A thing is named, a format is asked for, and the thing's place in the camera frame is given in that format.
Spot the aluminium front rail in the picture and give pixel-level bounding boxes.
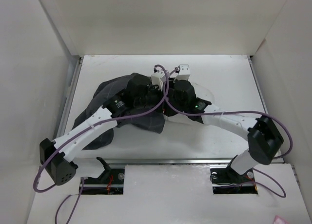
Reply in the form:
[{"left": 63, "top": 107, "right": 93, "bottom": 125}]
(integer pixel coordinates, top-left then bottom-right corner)
[{"left": 52, "top": 157, "right": 285, "bottom": 165}]

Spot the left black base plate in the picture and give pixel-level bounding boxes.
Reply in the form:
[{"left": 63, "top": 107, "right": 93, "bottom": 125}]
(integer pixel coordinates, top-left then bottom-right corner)
[{"left": 79, "top": 157, "right": 125, "bottom": 195}]

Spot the white pillow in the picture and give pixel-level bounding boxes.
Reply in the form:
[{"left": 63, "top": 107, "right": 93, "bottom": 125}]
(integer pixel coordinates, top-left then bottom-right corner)
[{"left": 164, "top": 82, "right": 215, "bottom": 125}]

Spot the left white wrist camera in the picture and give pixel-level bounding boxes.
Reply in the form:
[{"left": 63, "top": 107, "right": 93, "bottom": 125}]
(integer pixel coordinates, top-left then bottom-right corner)
[{"left": 151, "top": 71, "right": 166, "bottom": 90}]

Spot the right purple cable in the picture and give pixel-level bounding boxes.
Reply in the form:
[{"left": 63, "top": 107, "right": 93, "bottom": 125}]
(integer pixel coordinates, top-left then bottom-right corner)
[{"left": 163, "top": 67, "right": 293, "bottom": 198}]

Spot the dark grey checked pillowcase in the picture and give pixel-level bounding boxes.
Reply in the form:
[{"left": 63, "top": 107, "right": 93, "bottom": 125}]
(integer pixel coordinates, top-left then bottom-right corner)
[{"left": 73, "top": 72, "right": 166, "bottom": 150}]

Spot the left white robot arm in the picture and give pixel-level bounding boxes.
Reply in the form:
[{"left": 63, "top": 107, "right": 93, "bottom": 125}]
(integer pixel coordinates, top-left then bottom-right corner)
[{"left": 39, "top": 73, "right": 168, "bottom": 186}]

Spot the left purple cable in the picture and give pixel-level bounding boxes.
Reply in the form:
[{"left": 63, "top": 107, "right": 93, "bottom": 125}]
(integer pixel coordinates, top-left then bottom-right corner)
[{"left": 33, "top": 64, "right": 170, "bottom": 224}]

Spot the pink object at corner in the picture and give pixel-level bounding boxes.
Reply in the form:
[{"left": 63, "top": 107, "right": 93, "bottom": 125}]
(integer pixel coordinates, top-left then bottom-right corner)
[{"left": 273, "top": 215, "right": 289, "bottom": 224}]

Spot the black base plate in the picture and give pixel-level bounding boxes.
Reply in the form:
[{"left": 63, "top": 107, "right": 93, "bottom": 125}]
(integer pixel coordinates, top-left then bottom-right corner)
[
  {"left": 79, "top": 157, "right": 125, "bottom": 195},
  {"left": 210, "top": 167, "right": 258, "bottom": 195}
]

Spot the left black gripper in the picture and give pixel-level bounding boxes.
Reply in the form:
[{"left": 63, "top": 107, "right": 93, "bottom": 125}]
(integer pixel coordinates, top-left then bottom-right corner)
[{"left": 134, "top": 82, "right": 182, "bottom": 117}]

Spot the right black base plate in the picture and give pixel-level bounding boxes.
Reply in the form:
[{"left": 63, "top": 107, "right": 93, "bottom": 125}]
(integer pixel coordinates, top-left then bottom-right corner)
[{"left": 210, "top": 167, "right": 258, "bottom": 195}]

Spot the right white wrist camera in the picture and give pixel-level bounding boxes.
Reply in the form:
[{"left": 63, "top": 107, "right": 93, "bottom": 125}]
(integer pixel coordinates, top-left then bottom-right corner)
[{"left": 174, "top": 64, "right": 191, "bottom": 81}]

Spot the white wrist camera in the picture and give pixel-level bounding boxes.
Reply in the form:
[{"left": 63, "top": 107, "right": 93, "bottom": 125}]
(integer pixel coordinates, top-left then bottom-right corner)
[
  {"left": 174, "top": 64, "right": 191, "bottom": 81},
  {"left": 151, "top": 71, "right": 166, "bottom": 90}
]

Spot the purple cable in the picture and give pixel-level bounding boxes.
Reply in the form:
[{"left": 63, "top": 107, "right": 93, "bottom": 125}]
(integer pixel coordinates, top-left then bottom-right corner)
[
  {"left": 163, "top": 67, "right": 293, "bottom": 198},
  {"left": 33, "top": 64, "right": 170, "bottom": 224}
]

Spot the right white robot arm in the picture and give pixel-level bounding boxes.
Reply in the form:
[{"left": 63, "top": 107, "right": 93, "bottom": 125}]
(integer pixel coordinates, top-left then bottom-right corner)
[{"left": 165, "top": 80, "right": 284, "bottom": 183}]

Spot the aluminium right rail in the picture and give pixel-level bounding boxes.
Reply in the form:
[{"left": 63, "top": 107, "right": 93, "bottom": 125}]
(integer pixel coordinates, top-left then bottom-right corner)
[{"left": 247, "top": 55, "right": 267, "bottom": 113}]

